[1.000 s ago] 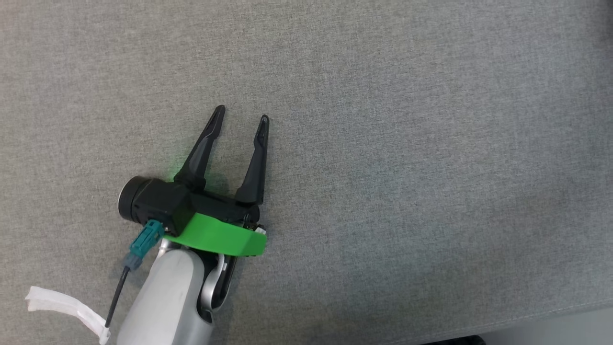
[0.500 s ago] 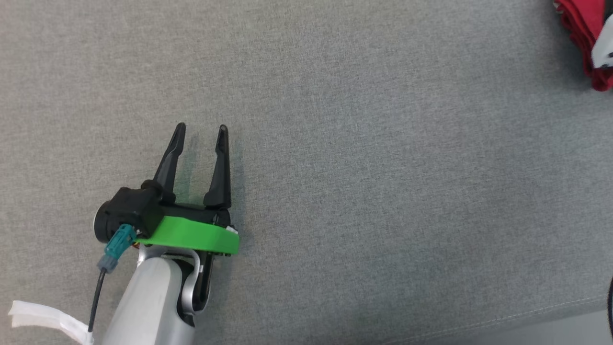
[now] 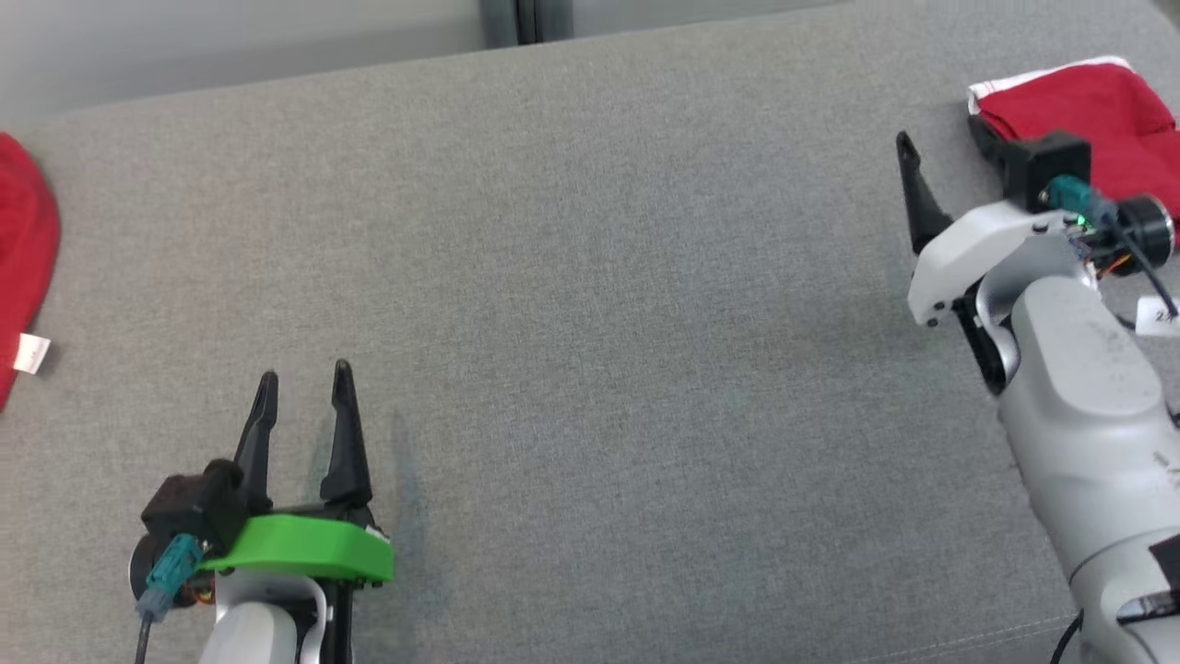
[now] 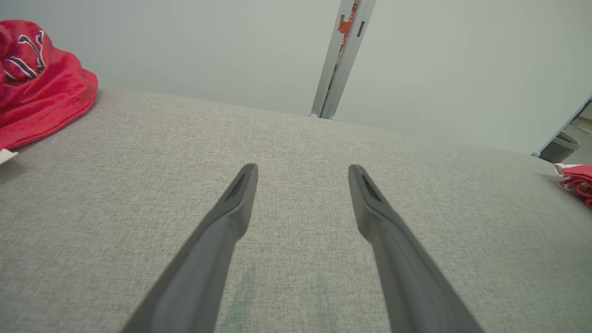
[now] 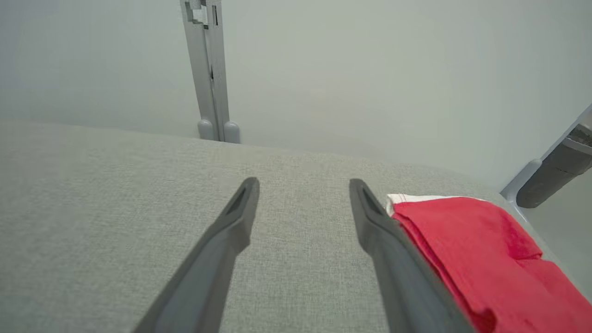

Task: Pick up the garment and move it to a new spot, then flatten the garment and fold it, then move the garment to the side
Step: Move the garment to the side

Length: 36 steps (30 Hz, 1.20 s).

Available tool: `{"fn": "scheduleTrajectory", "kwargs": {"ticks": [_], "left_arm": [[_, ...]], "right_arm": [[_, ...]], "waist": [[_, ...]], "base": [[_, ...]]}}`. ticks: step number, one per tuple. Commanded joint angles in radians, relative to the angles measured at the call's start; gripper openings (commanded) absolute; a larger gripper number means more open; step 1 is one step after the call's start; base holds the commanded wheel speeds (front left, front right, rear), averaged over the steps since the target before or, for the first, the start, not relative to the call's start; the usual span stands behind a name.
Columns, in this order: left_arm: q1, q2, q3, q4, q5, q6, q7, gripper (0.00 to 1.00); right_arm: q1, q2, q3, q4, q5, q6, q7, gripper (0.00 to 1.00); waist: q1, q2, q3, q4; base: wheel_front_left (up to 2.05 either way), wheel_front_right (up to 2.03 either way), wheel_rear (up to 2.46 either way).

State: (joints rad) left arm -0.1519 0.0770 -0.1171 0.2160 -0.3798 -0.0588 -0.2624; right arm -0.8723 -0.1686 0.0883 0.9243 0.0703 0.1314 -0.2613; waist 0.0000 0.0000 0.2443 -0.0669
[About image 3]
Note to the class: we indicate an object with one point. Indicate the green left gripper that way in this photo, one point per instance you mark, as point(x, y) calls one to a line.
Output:
point(295, 546)

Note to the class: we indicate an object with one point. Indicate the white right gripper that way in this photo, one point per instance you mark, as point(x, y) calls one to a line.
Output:
point(959, 258)

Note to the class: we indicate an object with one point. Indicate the red Bulls 23 shorts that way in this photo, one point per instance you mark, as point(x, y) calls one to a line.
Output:
point(1106, 120)

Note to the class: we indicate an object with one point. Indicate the red white-sleeved Bulls T-shirt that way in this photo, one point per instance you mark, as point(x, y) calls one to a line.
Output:
point(23, 240)

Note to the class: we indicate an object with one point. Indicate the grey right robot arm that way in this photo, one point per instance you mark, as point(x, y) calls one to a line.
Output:
point(1088, 415)

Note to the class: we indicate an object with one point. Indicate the white paper label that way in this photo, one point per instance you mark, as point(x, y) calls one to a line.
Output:
point(1158, 315)

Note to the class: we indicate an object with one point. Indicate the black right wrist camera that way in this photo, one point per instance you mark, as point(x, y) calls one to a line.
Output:
point(1046, 171)

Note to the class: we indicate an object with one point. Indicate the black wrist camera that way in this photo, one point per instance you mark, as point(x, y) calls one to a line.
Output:
point(189, 503)
point(1046, 171)

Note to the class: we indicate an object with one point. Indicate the teal right camera connector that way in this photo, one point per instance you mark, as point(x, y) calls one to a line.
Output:
point(1074, 198)

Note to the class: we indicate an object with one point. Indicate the teal camera connector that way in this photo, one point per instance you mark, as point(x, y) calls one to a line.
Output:
point(171, 576)
point(1074, 198)

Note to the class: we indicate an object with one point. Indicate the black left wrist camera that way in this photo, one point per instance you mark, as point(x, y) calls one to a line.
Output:
point(189, 503)

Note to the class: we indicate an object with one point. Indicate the teal left camera connector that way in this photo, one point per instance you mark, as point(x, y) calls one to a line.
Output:
point(171, 576)

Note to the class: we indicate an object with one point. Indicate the grey partition post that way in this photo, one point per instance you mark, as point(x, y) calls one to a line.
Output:
point(525, 18)

